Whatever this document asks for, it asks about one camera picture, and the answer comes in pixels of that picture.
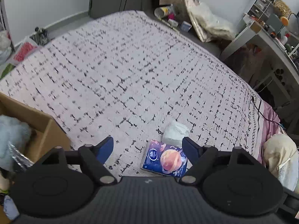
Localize white soft cloth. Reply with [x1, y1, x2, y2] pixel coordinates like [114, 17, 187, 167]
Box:
[162, 120, 191, 148]

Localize blue planet tissue pack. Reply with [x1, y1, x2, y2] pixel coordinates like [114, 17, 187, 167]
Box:
[140, 140, 188, 178]

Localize brown cardboard box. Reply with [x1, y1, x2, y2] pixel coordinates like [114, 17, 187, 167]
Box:
[0, 91, 72, 224]

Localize mauve bed sheet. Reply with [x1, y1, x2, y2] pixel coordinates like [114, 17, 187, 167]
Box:
[257, 100, 283, 165]

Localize cream plush pillow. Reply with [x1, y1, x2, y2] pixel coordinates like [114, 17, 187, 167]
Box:
[263, 133, 298, 193]

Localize light blue fluffy plush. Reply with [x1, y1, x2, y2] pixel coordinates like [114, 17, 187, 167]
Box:
[1, 115, 32, 171]

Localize green leaf cushion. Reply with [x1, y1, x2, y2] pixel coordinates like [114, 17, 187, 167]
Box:
[0, 62, 15, 80]

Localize cream plastic bag pile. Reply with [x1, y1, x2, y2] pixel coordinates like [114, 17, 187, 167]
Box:
[169, 0, 237, 43]

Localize small blue white box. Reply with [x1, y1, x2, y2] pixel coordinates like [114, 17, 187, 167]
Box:
[180, 21, 192, 32]

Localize red white plastic bag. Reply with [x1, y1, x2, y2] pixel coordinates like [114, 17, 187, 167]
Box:
[10, 37, 41, 66]

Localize black toy on floor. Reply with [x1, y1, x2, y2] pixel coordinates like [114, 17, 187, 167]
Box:
[30, 27, 50, 46]

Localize white desk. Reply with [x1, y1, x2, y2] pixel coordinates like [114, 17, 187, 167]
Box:
[219, 15, 298, 100]

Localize white plastic bags on floor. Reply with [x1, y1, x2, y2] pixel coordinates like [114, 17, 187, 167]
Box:
[0, 30, 12, 64]

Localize white yellow cylinder can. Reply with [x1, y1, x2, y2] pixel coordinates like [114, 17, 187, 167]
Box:
[154, 6, 173, 19]

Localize grey small drawer organizer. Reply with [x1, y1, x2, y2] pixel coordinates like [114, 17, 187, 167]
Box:
[247, 0, 274, 22]

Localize orange round lamp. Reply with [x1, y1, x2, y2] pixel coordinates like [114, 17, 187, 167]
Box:
[280, 16, 289, 26]

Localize woven basket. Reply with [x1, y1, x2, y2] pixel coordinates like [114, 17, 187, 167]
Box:
[273, 0, 292, 17]

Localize black cable on bed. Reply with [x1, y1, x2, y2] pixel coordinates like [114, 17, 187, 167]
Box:
[250, 96, 284, 129]

